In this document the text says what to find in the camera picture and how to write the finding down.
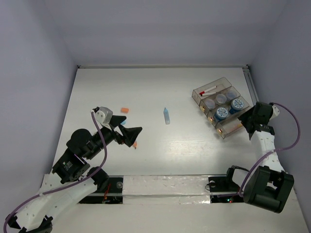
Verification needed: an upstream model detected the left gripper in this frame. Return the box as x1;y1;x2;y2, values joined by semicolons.
87;115;143;158

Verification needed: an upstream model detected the blue paint jar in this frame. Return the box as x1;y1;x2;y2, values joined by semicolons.
214;107;229;121
229;99;244;115

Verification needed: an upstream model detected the clear paperclip jar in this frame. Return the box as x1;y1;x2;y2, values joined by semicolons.
215;94;227;105
226;90;237;101
204;99;216;110

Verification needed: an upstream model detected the red whiteboard marker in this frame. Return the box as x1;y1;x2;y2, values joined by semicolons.
199;86;217;96

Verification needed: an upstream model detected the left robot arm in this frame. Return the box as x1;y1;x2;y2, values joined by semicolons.
3;108;142;233

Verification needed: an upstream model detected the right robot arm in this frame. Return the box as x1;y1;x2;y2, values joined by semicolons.
224;102;294;213

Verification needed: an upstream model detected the orange highlighter cap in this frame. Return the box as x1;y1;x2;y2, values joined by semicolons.
121;108;129;114

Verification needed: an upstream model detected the clear four-compartment organizer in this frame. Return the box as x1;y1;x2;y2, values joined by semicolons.
192;77;251;139

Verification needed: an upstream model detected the blue highlighter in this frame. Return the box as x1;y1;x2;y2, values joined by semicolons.
163;108;170;125

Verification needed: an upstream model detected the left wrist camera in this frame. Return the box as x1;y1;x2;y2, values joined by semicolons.
91;107;113;128

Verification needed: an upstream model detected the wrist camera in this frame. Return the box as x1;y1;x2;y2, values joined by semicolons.
270;102;280;120
91;107;113;128

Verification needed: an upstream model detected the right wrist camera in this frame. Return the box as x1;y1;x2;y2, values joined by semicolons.
270;102;280;120

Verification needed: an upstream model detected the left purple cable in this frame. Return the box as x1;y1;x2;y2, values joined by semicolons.
3;110;108;233

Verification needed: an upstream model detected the purple cable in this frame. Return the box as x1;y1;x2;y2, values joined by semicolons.
3;110;108;233
218;102;301;198

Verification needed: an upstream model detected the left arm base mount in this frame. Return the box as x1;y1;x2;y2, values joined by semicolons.
79;176;123;204

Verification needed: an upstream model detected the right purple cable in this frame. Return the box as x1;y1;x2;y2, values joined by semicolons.
218;102;301;198

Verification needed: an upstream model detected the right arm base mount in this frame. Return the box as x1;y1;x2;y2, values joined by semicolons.
205;176;243;203

